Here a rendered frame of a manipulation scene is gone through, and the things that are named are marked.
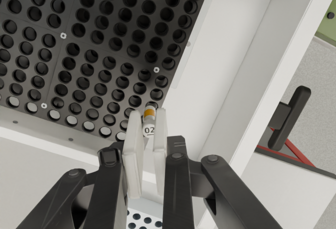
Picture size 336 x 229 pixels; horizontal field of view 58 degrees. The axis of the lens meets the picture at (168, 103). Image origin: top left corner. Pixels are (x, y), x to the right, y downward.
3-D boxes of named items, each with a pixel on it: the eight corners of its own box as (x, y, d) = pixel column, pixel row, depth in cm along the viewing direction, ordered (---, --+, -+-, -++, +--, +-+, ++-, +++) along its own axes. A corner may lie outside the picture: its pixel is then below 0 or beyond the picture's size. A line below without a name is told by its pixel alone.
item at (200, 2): (208, -13, 28) (209, -13, 28) (144, 148, 33) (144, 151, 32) (189, -20, 28) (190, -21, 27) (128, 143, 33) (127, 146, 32)
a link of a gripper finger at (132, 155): (141, 199, 17) (128, 200, 17) (144, 144, 24) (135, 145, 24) (135, 152, 16) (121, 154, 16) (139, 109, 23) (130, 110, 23)
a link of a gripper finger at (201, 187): (166, 178, 15) (226, 173, 15) (166, 135, 20) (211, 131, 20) (169, 203, 16) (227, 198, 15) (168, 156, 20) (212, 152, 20)
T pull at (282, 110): (307, 86, 31) (314, 90, 30) (274, 148, 33) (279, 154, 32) (277, 75, 31) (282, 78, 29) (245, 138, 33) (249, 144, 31)
